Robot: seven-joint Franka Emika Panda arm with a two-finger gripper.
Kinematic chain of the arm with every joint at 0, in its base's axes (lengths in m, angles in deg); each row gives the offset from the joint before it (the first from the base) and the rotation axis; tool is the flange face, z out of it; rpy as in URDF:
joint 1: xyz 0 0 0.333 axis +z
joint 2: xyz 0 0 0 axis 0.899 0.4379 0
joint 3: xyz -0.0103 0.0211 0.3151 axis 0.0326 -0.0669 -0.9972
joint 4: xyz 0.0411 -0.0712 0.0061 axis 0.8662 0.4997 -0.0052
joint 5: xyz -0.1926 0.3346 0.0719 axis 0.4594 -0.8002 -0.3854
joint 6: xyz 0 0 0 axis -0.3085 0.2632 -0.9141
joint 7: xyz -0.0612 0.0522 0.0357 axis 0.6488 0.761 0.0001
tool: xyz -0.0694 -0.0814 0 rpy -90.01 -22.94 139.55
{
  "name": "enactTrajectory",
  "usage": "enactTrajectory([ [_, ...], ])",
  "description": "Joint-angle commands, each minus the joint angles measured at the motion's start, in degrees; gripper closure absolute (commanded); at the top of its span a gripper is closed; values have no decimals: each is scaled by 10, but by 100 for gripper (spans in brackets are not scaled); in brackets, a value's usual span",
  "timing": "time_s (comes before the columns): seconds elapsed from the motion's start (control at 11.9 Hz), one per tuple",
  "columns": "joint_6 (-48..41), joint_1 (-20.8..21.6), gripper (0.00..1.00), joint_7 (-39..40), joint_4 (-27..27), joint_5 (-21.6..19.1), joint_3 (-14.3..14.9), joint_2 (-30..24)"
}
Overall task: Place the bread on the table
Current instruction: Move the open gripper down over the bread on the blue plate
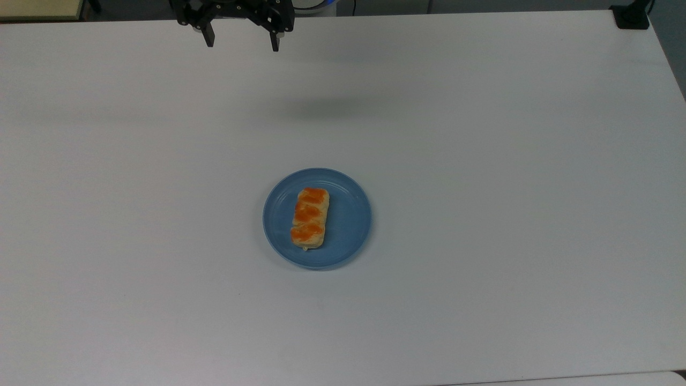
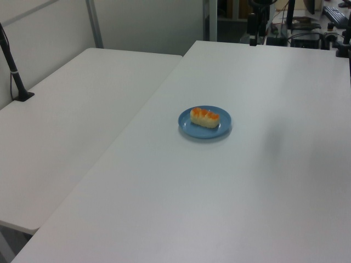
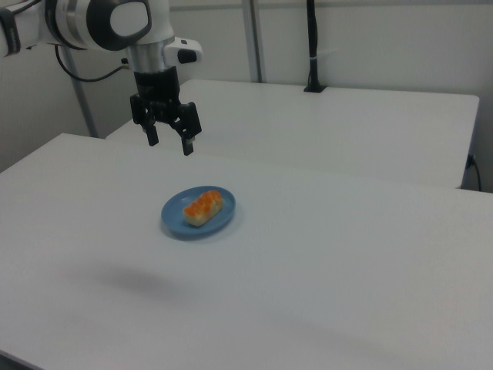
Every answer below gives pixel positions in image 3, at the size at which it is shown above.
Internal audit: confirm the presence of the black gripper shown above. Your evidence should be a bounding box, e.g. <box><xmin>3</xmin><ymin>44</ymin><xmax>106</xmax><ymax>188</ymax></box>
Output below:
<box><xmin>129</xmin><ymin>66</ymin><xmax>203</xmax><ymax>156</ymax></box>

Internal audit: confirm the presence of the orange topped bread roll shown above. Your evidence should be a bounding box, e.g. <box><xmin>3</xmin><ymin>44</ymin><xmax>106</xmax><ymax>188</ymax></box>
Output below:
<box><xmin>183</xmin><ymin>190</ymin><xmax>225</xmax><ymax>227</ymax></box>

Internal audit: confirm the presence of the blue oval plate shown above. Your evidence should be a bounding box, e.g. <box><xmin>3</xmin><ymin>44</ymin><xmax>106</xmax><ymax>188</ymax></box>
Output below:
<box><xmin>160</xmin><ymin>185</ymin><xmax>236</xmax><ymax>241</ymax></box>

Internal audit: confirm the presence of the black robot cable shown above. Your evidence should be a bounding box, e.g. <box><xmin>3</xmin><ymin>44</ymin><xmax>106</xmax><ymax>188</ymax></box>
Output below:
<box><xmin>55</xmin><ymin>45</ymin><xmax>130</xmax><ymax>82</ymax></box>

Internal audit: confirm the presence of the grey wall panel frame post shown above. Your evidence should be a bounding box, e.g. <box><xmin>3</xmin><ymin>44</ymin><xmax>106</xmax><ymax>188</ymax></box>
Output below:
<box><xmin>242</xmin><ymin>0</ymin><xmax>267</xmax><ymax>83</ymax></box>

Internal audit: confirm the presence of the black camera stand pole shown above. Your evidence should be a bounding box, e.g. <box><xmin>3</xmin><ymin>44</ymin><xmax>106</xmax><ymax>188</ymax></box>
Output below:
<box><xmin>303</xmin><ymin>0</ymin><xmax>327</xmax><ymax>94</ymax></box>

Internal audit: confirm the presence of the black wall cable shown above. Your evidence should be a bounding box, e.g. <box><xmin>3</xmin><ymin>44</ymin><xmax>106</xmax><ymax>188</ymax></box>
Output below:
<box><xmin>467</xmin><ymin>154</ymin><xmax>482</xmax><ymax>192</ymax></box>

